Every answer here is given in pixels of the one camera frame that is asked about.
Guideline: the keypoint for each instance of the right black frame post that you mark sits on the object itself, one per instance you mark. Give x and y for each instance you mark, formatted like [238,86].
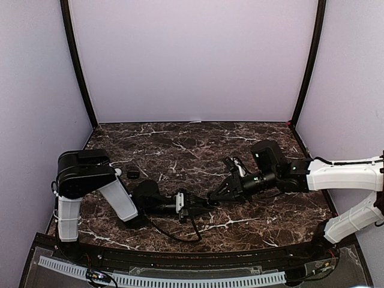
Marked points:
[312,55]

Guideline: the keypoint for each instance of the left black frame post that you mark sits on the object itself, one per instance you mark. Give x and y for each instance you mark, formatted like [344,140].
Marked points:
[75,58]

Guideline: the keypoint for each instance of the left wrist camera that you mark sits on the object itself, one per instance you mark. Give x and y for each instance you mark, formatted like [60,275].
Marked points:
[179,202]

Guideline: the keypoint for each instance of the black frame post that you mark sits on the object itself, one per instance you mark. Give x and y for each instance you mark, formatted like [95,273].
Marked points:
[312,55]
[75,58]

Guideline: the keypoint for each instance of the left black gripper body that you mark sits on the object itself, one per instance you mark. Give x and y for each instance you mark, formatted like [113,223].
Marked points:
[153,211]

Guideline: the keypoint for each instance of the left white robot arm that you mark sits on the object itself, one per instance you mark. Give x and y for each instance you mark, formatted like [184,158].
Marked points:
[83,172]

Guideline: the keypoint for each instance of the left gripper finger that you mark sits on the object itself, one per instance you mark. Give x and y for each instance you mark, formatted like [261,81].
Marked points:
[193,212]
[192,198]

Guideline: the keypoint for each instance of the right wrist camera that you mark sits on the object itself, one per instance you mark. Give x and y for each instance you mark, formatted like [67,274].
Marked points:
[242,171]

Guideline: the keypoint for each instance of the black front frame rail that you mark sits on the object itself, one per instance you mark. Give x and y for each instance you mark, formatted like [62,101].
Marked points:
[339,267]

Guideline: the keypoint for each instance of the white slotted cable duct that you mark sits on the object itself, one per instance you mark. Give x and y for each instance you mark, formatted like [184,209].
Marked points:
[123,280]

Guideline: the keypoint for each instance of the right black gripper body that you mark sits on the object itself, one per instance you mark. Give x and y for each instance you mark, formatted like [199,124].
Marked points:
[267,180]

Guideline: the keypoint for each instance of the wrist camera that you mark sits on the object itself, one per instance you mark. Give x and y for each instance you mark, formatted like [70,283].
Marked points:
[242,171]
[179,202]

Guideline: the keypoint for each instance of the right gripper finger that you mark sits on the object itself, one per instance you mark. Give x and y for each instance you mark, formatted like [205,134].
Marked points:
[230,164]
[229,191]

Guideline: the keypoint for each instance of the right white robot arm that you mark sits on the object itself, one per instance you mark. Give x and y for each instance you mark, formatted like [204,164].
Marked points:
[345,176]

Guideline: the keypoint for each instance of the black charging case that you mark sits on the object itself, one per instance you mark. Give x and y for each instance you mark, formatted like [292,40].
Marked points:
[213,203]
[133,174]

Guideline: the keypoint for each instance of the white earbud charging case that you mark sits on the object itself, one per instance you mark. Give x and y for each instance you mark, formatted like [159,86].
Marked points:
[117,172]

